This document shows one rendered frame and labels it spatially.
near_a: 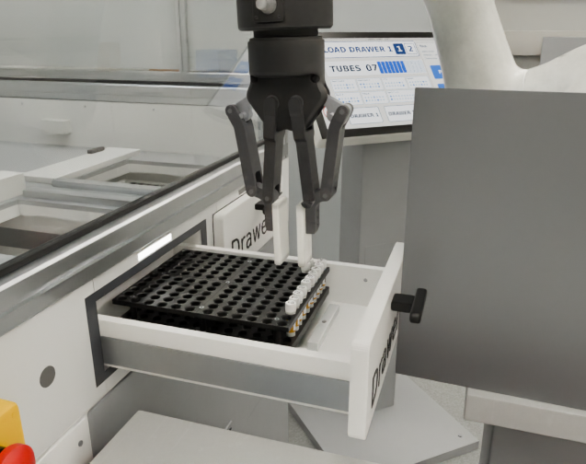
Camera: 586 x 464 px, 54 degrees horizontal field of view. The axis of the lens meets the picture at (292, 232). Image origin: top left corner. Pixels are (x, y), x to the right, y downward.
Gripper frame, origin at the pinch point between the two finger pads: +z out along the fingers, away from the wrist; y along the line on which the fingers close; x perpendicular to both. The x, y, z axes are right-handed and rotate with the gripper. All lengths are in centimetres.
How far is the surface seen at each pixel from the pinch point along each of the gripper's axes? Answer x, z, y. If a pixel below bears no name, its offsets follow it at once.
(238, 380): -8.0, 14.4, -3.9
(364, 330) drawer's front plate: -6.7, 7.1, 9.4
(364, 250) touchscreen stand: 95, 39, -11
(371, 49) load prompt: 101, -16, -11
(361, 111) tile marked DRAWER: 86, -2, -11
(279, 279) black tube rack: 7.8, 9.5, -4.7
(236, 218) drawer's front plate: 27.2, 8.4, -19.1
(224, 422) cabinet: 22, 46, -22
